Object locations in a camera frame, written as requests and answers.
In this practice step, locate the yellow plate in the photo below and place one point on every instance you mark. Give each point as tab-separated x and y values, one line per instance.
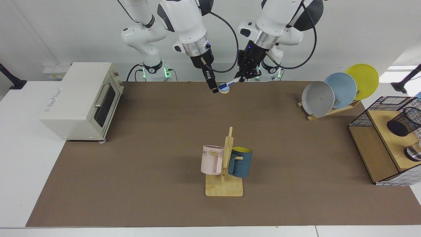
363	79

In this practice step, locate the pale toaster oven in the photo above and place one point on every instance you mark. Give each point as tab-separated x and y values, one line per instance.
72	102

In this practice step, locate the grey plate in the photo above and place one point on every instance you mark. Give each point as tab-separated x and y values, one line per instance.
317	98

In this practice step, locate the light blue plate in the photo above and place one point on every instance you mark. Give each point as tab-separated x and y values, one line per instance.
343	87

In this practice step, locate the black mounting stand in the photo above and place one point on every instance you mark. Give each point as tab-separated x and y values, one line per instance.
403	85
14	84

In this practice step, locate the brown table cloth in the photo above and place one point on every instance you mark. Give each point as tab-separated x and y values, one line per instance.
164	184

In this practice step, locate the dark blue cup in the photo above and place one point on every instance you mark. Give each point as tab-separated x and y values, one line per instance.
243	164

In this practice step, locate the pink cup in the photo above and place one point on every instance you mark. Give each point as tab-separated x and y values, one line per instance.
210	161

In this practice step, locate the wooden plate rack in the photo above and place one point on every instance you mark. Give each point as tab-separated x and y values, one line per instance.
329	112

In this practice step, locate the small round metal container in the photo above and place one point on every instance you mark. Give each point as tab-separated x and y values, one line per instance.
413	153

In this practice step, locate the white wall socket strip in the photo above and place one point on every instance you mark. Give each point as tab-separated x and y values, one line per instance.
54	70

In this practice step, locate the black mesh pen holder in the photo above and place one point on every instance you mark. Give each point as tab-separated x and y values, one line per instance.
399	126

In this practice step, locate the blue and white marker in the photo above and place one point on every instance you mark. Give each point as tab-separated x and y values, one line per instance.
233	82

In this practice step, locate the wooden cup stand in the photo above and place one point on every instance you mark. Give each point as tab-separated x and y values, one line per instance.
223	187

